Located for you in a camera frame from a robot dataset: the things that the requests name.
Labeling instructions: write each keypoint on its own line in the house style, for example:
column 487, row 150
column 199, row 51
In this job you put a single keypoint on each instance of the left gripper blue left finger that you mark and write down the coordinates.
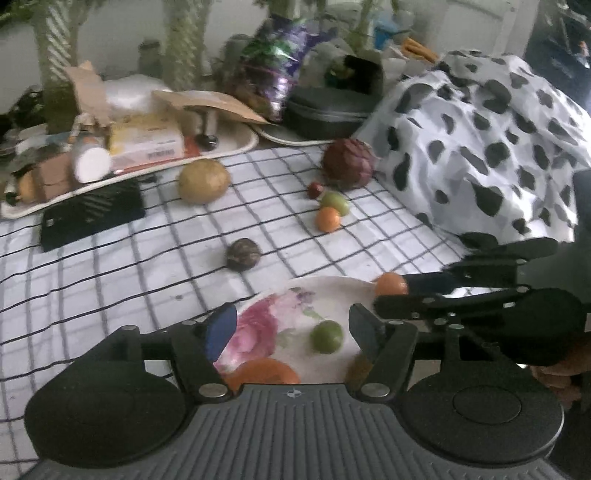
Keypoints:
column 218, row 330

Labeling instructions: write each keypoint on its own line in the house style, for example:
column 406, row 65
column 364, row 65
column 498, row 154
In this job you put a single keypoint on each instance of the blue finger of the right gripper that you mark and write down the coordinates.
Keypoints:
column 510, row 255
column 446, row 282

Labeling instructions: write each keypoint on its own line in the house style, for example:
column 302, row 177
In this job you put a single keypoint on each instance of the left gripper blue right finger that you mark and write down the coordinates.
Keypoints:
column 367, row 330

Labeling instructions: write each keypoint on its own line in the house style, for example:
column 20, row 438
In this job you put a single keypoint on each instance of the brown mango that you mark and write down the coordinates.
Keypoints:
column 358, row 371

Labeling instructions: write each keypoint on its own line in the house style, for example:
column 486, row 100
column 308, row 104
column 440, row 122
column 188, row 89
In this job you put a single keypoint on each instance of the green tomato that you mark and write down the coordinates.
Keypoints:
column 337, row 201
column 327, row 337

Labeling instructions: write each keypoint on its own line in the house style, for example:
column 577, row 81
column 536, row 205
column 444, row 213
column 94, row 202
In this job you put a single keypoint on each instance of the orange tomato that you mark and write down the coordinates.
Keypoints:
column 391, row 284
column 328, row 219

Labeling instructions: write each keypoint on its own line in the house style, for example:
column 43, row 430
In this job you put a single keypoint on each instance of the large orange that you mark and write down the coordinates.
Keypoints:
column 261, row 371

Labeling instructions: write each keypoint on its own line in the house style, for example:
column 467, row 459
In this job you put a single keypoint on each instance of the dark purple tomato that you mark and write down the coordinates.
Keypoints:
column 242, row 255

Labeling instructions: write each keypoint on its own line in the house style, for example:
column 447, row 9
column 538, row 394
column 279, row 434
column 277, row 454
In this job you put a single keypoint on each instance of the round yellow-brown fruit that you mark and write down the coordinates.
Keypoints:
column 203, row 181

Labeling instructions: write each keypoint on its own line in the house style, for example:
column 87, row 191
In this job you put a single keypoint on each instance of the small dark red tomato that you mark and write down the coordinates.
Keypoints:
column 315, row 190

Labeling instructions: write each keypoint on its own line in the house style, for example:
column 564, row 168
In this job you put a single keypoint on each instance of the purple-red dragon fruit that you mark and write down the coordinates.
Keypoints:
column 348, row 163

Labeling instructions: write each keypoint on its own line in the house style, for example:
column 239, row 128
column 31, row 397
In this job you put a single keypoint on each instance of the right hand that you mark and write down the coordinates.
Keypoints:
column 559, row 378

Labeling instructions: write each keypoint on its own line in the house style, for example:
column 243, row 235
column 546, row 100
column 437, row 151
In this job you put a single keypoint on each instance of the white floral plate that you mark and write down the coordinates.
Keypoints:
column 277, row 324

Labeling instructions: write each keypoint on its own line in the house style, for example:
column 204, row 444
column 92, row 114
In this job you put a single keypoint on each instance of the black grid tablecloth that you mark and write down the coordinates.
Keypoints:
column 170, row 266

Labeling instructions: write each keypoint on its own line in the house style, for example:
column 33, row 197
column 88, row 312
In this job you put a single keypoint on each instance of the cow print blanket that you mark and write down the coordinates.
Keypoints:
column 483, row 149

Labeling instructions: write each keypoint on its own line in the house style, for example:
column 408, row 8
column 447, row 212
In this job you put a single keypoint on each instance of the black ribbed device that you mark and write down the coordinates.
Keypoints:
column 91, row 213

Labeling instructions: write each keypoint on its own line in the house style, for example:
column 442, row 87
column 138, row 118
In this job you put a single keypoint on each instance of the white tray left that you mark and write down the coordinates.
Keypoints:
column 233, row 139

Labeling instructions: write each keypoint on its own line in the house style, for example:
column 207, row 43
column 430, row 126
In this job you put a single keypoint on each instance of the white tray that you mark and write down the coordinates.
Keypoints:
column 233, row 139
column 286, row 136

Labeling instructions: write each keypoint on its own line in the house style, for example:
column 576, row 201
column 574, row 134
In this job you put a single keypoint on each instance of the white tray right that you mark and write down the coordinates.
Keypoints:
column 286, row 136

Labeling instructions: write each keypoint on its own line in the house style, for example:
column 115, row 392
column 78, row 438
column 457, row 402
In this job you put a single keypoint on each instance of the yellow white box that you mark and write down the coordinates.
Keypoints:
column 145, row 139

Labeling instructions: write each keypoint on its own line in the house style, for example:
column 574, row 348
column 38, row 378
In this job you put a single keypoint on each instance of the white cylinder container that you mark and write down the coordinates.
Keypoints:
column 91, row 161

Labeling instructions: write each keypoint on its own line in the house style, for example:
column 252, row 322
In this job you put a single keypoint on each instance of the black zip case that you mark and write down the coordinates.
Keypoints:
column 327, row 113

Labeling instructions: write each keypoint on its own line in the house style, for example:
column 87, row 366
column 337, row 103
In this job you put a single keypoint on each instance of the small brown cardboard box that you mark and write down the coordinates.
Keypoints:
column 53, row 177

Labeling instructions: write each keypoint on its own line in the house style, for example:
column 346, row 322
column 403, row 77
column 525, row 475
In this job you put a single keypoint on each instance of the brown paper envelope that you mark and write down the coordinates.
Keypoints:
column 210, row 100

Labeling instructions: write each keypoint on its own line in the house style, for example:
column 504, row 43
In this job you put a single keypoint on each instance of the purple snack bag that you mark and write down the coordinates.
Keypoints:
column 267, row 69

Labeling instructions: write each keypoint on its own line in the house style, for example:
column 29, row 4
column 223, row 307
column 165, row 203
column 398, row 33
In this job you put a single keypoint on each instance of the crumpled brown paper bag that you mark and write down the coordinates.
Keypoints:
column 89, row 92

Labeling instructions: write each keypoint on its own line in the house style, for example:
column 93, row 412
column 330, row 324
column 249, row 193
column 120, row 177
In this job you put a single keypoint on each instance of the right woven plant vase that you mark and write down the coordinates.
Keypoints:
column 186, row 22

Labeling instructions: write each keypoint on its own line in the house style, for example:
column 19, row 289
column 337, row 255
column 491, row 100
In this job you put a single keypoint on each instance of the woven plant vase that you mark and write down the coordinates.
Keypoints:
column 186, row 22
column 56, row 25

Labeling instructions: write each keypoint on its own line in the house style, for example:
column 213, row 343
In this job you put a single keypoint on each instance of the left woven plant vase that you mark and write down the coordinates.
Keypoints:
column 56, row 25

